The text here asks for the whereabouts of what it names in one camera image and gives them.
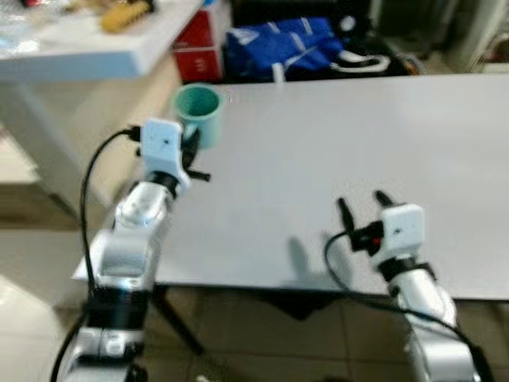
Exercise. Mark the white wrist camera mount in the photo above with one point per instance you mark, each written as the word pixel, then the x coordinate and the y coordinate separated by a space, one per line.
pixel 402 229
pixel 163 147

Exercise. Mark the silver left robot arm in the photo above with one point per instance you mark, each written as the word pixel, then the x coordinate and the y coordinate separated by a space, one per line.
pixel 127 247

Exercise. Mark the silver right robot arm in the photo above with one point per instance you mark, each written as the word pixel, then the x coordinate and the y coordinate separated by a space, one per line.
pixel 429 318

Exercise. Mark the yellow object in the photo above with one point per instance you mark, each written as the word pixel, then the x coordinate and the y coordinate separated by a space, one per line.
pixel 126 16

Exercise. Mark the black and white shoe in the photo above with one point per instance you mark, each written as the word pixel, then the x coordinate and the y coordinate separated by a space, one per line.
pixel 358 63

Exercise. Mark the white table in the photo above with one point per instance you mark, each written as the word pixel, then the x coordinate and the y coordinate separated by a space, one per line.
pixel 79 52

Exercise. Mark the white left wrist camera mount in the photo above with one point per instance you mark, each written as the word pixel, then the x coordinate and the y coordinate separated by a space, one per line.
pixel 163 147

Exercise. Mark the red box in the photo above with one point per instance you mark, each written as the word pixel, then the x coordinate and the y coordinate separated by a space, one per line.
pixel 199 48

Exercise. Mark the teal cup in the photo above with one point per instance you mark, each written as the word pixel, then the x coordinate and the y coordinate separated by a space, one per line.
pixel 208 127

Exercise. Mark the black table leg frame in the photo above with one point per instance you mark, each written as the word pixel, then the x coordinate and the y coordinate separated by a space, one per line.
pixel 179 322

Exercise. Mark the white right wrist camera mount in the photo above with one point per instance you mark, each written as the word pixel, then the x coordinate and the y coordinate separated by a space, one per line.
pixel 402 229

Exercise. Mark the blue bag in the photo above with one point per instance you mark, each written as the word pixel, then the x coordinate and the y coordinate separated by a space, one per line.
pixel 278 44

